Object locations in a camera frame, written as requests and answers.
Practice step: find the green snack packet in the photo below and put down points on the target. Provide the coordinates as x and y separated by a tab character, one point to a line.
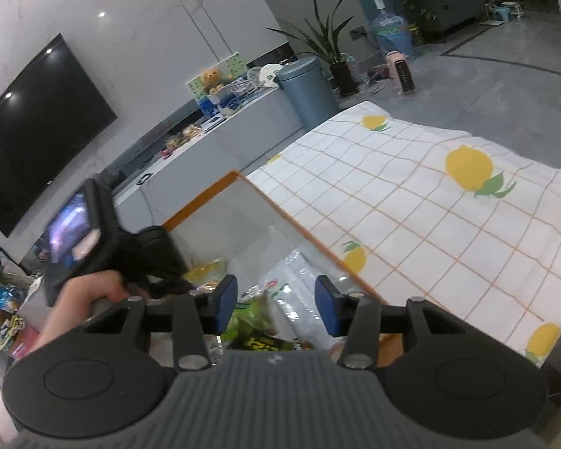
252	318

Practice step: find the white translucent snack packet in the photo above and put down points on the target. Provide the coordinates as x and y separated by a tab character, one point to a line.
299	285

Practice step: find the white storage box orange rim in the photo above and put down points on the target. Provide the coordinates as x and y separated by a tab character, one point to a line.
224	215

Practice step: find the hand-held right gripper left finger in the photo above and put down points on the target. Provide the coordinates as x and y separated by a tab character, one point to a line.
227	304

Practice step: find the black television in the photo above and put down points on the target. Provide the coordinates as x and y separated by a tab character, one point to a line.
37	135

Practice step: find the pile of small snacks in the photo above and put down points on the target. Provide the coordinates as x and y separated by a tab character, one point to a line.
182	135

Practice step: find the heap of mixed food packets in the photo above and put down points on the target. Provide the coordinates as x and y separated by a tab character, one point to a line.
2	304

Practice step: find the black packet yellow lettering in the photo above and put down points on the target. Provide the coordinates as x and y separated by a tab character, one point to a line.
262	345

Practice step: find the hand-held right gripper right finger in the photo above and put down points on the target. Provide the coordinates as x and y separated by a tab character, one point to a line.
327	304

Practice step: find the white television bench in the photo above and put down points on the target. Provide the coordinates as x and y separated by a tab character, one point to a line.
243	126

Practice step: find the blue white packets pile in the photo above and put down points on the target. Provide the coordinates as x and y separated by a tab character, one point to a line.
224	100

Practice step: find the white checked lemon tablecloth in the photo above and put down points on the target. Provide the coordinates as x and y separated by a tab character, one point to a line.
402	224

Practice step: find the potted long-leaf plant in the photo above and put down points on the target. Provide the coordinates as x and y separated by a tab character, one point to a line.
343	77

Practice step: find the brown teddy bear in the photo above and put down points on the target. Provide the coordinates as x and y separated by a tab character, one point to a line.
212	79

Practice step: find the yellow patterned snack bag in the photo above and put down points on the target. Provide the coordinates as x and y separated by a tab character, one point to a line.
205	272

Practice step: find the blue water jug with pump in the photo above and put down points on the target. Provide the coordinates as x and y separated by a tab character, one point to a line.
392	32

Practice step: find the small blue stool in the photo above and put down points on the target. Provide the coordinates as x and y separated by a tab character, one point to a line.
505	9

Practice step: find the blue grey trash bin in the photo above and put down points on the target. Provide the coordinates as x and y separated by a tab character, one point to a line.
308	98

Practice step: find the green white poster board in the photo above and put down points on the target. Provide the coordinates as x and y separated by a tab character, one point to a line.
233	63

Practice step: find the person's left hand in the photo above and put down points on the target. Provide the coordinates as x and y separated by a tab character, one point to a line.
75	304

